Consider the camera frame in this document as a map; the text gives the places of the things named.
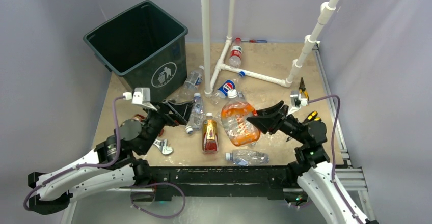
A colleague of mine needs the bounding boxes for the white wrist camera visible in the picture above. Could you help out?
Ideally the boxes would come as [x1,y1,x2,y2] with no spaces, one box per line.
[122,88,158,111]
[287,90,309,115]

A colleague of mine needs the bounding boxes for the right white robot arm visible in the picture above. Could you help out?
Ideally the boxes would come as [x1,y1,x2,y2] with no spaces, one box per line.
[247,101,377,223]

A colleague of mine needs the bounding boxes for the red handle adjustable wrench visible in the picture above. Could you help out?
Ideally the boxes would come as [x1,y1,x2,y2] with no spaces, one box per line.
[153,139,174,156]

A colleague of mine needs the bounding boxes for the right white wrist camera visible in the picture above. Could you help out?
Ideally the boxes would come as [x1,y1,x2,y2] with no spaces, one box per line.
[287,90,309,115]

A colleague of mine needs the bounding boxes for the small pepsi bottle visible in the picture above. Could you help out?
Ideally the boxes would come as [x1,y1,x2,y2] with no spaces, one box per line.
[212,71,246,99]

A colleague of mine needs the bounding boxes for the clear bottle white cap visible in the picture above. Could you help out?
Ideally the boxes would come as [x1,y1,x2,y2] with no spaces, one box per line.
[185,93,204,135]

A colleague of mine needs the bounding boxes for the dark green trash bin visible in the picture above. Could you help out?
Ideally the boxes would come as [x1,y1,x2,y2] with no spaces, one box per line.
[83,0,188,102]

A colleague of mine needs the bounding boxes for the red label water bottle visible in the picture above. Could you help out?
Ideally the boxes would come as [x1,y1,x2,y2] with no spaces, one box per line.
[228,37,242,68]

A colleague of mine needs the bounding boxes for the clear bottle front edge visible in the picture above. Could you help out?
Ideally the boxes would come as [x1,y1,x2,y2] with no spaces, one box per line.
[225,149,269,166]

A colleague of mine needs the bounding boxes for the small orange bottle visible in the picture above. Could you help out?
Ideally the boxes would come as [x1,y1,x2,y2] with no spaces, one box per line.
[221,89,261,147]

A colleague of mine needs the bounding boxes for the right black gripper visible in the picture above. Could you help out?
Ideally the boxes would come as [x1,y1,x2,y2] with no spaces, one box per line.
[247,100,307,144]

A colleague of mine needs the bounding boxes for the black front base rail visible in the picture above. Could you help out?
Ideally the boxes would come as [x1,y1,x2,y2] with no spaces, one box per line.
[149,165,299,201]

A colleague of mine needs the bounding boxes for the red cap tea bottle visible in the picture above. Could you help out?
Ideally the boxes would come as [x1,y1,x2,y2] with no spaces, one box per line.
[133,114,146,122]

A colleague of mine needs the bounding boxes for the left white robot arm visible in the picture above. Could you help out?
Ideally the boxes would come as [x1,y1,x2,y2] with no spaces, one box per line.
[23,100,194,215]

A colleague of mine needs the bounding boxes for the yellow red tea bottle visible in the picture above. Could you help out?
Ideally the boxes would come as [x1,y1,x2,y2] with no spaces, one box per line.
[202,112,219,154]

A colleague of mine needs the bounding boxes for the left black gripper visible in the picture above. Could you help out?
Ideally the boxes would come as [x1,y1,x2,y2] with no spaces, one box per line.
[141,99,195,154]

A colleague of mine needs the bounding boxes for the white PVC pipe frame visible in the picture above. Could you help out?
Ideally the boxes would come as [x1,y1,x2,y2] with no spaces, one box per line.
[201,0,339,97]

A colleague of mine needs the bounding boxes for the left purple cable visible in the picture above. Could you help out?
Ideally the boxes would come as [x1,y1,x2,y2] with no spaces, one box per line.
[22,96,127,212]

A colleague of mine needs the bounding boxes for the clear bottle near bin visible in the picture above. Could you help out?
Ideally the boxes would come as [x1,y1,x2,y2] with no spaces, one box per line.
[181,65,204,97]

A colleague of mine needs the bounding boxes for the yellow handle pliers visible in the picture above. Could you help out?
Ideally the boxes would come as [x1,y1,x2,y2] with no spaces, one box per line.
[299,77,309,101]

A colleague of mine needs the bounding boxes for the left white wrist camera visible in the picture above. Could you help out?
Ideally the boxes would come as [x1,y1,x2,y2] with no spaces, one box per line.
[122,88,158,111]

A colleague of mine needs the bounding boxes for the purple cable loop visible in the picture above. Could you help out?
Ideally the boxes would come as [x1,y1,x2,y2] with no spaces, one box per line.
[129,182,187,220]

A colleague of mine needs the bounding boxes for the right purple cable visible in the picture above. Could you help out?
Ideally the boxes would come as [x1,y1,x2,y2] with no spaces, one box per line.
[307,94,365,224]

